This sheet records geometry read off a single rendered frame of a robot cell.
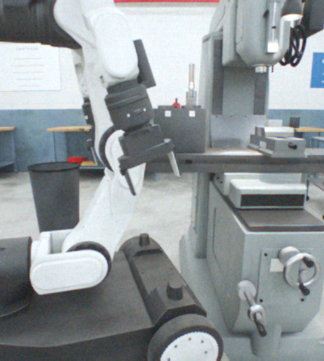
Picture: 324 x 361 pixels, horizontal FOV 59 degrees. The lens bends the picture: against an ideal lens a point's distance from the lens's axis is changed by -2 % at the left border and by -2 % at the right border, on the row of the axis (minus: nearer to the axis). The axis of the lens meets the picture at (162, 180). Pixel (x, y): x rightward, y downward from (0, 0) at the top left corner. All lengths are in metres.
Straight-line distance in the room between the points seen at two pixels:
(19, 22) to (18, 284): 0.66
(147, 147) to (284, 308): 0.84
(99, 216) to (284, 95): 5.36
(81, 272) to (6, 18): 0.66
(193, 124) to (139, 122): 0.69
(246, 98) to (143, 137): 1.22
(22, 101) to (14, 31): 5.31
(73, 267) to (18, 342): 0.21
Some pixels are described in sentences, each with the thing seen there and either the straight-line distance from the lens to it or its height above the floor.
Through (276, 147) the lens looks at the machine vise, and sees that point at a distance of 1.21.
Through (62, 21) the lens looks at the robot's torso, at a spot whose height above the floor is 1.31.
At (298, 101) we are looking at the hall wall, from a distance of 6.07.
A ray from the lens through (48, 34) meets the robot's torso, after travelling 0.83.
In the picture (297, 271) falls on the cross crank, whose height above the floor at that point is 0.64.
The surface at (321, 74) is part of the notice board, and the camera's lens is 6.27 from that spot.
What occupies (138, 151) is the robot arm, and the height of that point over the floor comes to 1.03.
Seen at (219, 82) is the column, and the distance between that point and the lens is 1.73.
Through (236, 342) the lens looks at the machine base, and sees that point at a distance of 1.40.
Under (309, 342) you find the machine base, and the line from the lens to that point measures 1.50.
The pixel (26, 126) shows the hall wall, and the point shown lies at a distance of 6.10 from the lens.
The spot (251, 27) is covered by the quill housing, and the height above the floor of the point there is 1.44.
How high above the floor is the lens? 1.10
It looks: 13 degrees down
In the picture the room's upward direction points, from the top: straight up
